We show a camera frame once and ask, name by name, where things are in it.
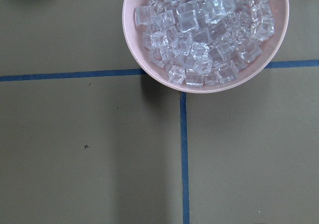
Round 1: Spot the clear ice cubes pile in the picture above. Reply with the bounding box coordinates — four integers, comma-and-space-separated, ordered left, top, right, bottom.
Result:
134, 0, 275, 88

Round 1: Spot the pink bowl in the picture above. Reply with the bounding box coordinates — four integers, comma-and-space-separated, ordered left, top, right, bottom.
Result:
122, 0, 289, 94

